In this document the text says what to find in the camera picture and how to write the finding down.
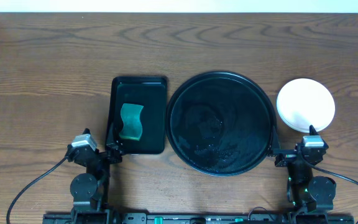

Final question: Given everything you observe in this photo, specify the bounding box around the green scrubbing sponge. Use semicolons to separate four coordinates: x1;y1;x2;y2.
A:
119;103;144;141

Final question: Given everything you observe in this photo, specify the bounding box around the white plate top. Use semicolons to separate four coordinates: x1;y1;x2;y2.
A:
276;78;336;133

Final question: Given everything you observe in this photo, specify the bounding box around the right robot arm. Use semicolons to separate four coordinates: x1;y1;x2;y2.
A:
268;125;336;213

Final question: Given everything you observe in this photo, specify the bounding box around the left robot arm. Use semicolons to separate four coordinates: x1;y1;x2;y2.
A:
65;127;122;213

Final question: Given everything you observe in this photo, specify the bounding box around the black round tray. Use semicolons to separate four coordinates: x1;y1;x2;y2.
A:
165;71;277;176

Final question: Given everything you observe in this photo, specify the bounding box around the black rectangular water tray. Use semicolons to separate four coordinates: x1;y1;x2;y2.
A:
107;77;167;154

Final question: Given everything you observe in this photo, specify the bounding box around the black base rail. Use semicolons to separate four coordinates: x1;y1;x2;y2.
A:
42;213;354;224

